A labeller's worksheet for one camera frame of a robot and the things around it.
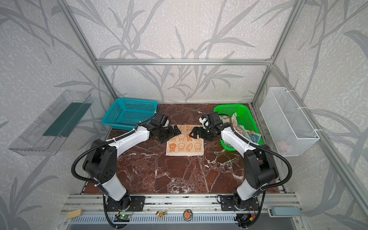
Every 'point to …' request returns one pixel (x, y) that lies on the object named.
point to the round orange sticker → (188, 215)
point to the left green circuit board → (122, 218)
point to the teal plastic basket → (127, 113)
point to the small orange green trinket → (161, 214)
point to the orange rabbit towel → (183, 144)
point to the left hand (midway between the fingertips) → (178, 131)
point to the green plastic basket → (244, 116)
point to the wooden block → (74, 213)
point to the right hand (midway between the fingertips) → (196, 131)
